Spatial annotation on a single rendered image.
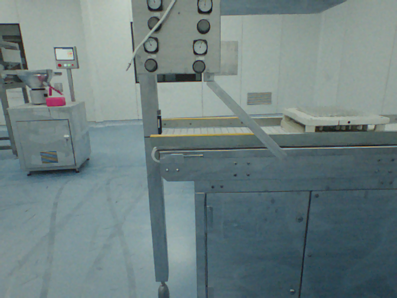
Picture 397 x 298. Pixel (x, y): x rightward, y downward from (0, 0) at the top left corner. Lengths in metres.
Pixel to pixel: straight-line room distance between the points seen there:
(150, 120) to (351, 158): 0.71
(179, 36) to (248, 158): 0.39
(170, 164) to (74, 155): 2.52
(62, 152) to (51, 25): 3.42
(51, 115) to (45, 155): 0.45
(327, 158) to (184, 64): 0.50
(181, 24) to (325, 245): 0.86
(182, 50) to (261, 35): 5.49
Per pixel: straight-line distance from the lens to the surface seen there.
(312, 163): 0.88
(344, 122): 0.91
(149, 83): 1.06
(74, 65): 3.51
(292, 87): 6.47
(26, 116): 3.34
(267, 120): 1.08
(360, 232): 1.13
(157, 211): 1.22
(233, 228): 0.98
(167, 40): 0.73
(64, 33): 6.12
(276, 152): 0.72
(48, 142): 3.32
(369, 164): 0.97
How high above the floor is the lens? 1.11
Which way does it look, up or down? 16 degrees down
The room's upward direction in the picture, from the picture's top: 1 degrees counter-clockwise
